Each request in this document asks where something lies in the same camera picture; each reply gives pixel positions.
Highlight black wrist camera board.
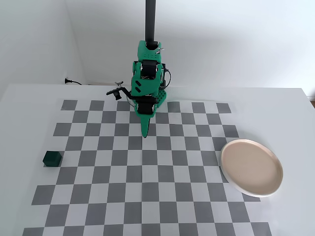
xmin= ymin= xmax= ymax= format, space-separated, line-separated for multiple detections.
xmin=106 ymin=87 xmax=130 ymax=101

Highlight black vertical pole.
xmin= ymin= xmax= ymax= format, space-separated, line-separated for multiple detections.
xmin=145 ymin=0 xmax=158 ymax=48

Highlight grey white checkerboard mat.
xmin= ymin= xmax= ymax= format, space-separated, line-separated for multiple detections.
xmin=23 ymin=99 xmax=273 ymax=236

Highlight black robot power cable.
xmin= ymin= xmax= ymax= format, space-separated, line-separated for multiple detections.
xmin=161 ymin=68 xmax=171 ymax=89

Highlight beige round plate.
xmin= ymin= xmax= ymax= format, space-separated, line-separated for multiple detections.
xmin=220 ymin=139 xmax=284 ymax=198

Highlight black wall plug with cord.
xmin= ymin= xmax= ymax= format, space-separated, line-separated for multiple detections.
xmin=64 ymin=77 xmax=84 ymax=86

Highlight dark green cube dice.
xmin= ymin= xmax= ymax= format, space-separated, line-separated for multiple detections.
xmin=42 ymin=150 xmax=63 ymax=168

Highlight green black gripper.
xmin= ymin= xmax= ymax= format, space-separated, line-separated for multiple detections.
xmin=134 ymin=96 xmax=158 ymax=139

